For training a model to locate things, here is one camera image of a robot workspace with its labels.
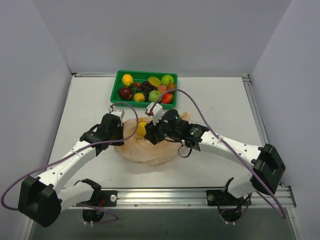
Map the yellow banana piece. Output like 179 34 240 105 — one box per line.
136 121 148 137

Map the green pear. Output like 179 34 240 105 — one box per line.
148 90 161 102

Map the brown kiwi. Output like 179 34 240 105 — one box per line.
167 82 176 90

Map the orange fruit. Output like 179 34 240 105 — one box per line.
133 92 146 103

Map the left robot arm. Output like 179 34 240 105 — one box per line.
18 110 125 228

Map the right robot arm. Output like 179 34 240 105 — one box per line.
144 105 286 205

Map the red yellow mango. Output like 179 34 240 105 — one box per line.
161 93 174 104

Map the dark red apple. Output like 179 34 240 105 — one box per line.
117 87 134 101

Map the pink peach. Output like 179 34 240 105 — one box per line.
157 85 168 94

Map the purple grape bunch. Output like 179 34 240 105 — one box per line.
136 81 157 94

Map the green apple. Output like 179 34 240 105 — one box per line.
160 74 175 87

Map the yellow starfruit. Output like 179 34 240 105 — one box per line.
148 76 161 88

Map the green plastic tray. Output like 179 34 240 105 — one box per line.
110 70 178 108

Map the yellow lemon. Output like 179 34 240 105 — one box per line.
122 73 134 87

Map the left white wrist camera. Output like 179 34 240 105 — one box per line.
108 106 125 120

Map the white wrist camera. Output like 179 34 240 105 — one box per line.
145 102 163 126
108 106 125 120

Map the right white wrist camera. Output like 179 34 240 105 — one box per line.
145 102 163 126

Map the aluminium front rail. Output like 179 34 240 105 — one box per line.
28 186 297 210

